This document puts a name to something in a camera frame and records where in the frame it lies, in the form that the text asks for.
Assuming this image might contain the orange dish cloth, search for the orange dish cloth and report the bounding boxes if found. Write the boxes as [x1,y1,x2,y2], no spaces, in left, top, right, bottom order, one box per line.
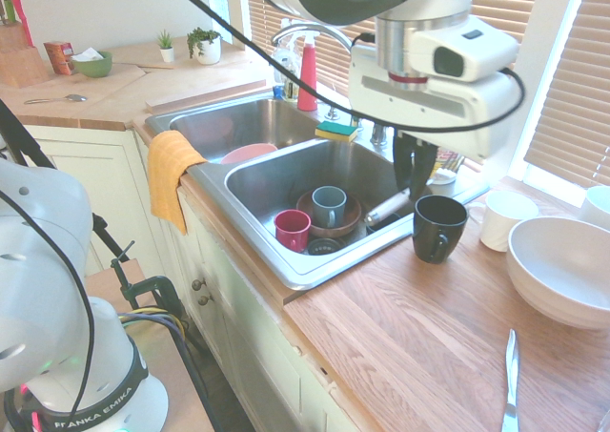
[146,130,209,236]

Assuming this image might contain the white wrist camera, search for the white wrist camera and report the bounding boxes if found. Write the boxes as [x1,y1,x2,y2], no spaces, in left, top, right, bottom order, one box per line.
[410,25,520,84]

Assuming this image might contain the trailing potted plant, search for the trailing potted plant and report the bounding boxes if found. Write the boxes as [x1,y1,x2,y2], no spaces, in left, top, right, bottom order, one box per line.
[186,26,223,66]

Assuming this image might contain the red spray bottle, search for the red spray bottle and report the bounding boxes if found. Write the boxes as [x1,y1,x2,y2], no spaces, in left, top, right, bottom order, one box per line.
[285,19,319,113]

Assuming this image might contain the black ceramic mug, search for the black ceramic mug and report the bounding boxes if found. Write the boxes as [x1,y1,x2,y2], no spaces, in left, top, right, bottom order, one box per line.
[412,194,470,265]

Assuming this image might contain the green bowl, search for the green bowl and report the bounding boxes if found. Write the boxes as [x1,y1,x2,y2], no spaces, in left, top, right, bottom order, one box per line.
[71,50,114,79]

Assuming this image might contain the metal table knife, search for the metal table knife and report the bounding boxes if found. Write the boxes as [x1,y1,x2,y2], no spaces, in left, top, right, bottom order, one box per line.
[499,328,522,432]

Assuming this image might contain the thick black camera cable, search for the thick black camera cable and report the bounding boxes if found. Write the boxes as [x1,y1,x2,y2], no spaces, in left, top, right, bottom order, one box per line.
[154,0,527,133]

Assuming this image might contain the pink handled knife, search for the pink handled knife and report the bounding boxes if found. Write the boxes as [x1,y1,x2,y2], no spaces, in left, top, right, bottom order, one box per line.
[10,0,33,47]

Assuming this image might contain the beige window blind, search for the beige window blind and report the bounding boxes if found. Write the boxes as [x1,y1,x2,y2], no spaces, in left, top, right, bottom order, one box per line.
[246,0,531,97]
[522,0,610,191]

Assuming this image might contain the grey mug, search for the grey mug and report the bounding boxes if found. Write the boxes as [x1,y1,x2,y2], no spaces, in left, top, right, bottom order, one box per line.
[311,186,348,230]

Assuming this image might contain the red mug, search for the red mug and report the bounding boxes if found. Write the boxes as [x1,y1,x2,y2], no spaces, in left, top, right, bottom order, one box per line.
[274,209,313,254]

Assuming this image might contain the white ceramic cup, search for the white ceramic cup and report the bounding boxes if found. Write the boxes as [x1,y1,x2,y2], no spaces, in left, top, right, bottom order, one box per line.
[479,191,539,253]

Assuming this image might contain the green and black clamp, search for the green and black clamp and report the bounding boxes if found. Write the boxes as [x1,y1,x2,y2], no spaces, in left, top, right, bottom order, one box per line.
[110,240,185,319]

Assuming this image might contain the stainless steel double sink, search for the stainless steel double sink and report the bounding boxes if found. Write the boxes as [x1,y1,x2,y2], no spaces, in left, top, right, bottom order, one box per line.
[144,91,490,291]

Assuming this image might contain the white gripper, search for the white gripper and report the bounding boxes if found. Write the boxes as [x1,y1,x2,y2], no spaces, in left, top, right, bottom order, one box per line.
[348,40,519,201]

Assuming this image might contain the green and yellow sponge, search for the green and yellow sponge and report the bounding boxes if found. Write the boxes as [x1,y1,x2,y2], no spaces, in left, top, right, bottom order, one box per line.
[314,120,359,145]

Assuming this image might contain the wooden robot mounting table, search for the wooden robot mounting table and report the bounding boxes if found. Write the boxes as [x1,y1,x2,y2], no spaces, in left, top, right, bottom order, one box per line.
[83,258,215,432]

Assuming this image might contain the small white bowl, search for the small white bowl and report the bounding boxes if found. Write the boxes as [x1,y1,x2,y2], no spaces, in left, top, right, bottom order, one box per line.
[579,185,610,231]

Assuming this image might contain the orange cardboard box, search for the orange cardboard box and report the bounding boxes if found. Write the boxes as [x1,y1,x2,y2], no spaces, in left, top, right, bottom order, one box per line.
[43,40,75,76]

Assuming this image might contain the wooden knife block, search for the wooden knife block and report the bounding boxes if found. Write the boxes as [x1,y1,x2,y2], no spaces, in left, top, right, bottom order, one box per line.
[0,19,51,90]

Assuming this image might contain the pink plastic bowl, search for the pink plastic bowl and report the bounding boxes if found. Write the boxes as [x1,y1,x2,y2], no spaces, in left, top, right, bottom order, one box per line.
[219,141,279,166]

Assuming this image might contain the bundled robot base cables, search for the bundled robot base cables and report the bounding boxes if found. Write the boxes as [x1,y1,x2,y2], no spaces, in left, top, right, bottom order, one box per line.
[117,306,225,432]

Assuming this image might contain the small spiky potted plant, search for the small spiky potted plant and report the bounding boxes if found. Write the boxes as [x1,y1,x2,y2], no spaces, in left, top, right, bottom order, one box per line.
[155,29,176,64]

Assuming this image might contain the cream kitchen cabinet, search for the cream kitchen cabinet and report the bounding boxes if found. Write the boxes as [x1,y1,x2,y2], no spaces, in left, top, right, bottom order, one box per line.
[23,126,363,432]

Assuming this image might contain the metal spoon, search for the metal spoon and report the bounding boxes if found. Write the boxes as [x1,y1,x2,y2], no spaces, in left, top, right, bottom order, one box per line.
[23,93,90,106]

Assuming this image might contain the white crumpled paper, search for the white crumpled paper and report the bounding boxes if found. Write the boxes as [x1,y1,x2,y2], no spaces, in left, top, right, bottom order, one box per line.
[71,48,106,64]

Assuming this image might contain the brown wooden bowl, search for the brown wooden bowl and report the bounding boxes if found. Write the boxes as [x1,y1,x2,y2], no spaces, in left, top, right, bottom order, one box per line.
[295,189,363,239]

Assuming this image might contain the clear hand soap bottle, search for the clear hand soap bottle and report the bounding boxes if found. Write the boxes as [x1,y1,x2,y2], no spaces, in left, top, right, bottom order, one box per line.
[274,35,301,100]

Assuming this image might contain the black tripod stand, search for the black tripod stand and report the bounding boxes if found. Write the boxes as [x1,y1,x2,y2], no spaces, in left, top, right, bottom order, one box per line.
[0,97,126,261]

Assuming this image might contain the metal drain strainer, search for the metal drain strainer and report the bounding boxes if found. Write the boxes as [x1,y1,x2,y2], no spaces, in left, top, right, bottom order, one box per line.
[306,237,347,257]

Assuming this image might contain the chrome kitchen faucet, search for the chrome kitchen faucet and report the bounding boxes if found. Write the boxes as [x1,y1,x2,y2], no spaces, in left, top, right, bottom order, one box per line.
[270,21,356,54]

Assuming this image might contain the large white bowl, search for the large white bowl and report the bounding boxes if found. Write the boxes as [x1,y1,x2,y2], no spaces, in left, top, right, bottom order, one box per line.
[505,216,610,331]

